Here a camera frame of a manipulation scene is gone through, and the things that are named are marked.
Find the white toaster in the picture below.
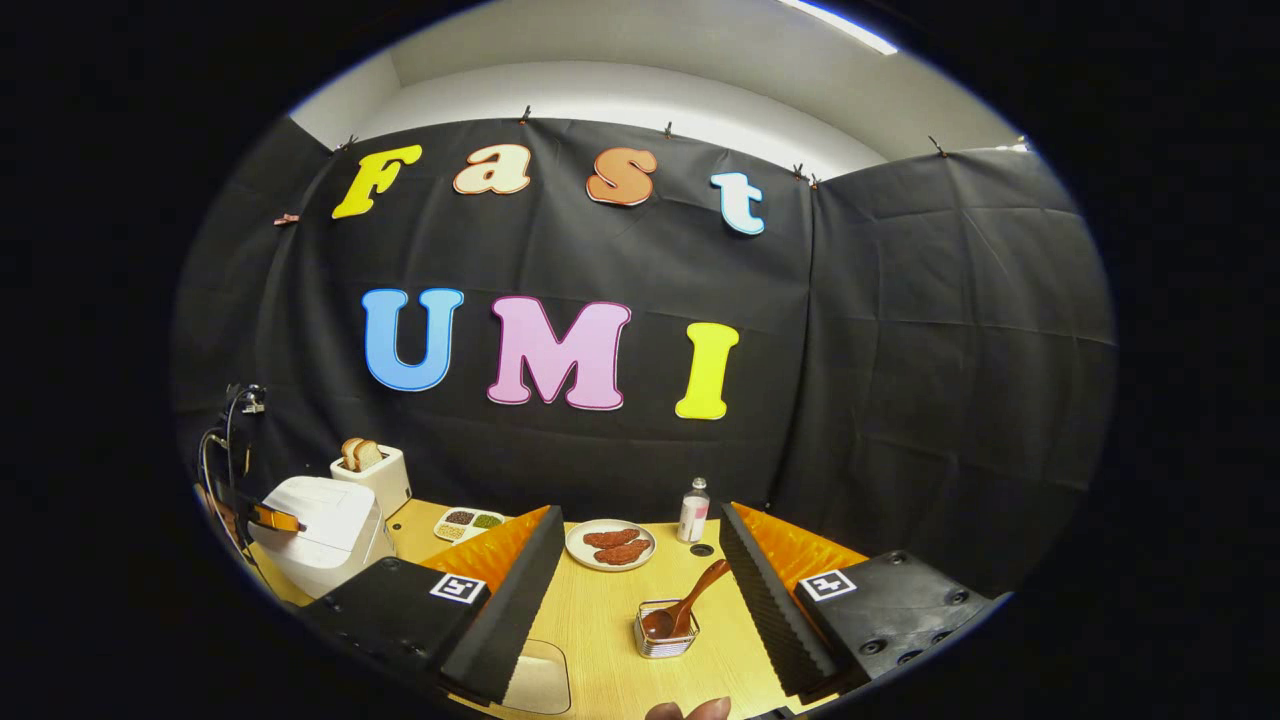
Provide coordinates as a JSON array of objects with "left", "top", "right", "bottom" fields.
[{"left": 330, "top": 445, "right": 413, "bottom": 519}]

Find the white round plate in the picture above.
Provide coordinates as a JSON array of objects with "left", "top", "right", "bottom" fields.
[{"left": 565, "top": 518, "right": 658, "bottom": 572}]

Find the brown wooden spoon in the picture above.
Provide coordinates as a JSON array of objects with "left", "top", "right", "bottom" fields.
[{"left": 642, "top": 559, "right": 733, "bottom": 641}]

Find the black backdrop cloth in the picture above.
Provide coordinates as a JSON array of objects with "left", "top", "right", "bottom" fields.
[{"left": 170, "top": 115, "right": 1118, "bottom": 601}]

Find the white rice cooker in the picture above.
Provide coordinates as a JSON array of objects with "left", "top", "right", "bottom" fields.
[{"left": 247, "top": 476, "right": 398, "bottom": 599}]

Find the small clear bottle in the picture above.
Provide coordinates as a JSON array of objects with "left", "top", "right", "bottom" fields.
[{"left": 677, "top": 477, "right": 712, "bottom": 544}]

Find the white divided bean dish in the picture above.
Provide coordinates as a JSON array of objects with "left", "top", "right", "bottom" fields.
[{"left": 433, "top": 508, "right": 506, "bottom": 544}]

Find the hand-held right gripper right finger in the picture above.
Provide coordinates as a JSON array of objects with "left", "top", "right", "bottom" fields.
[{"left": 718, "top": 502, "right": 1001, "bottom": 701}]

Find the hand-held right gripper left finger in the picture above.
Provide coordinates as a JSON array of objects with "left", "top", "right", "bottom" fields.
[{"left": 300, "top": 505, "right": 568, "bottom": 706}]

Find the wire chopstick holder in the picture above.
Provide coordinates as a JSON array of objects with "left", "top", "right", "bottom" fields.
[{"left": 634, "top": 598, "right": 701, "bottom": 659}]

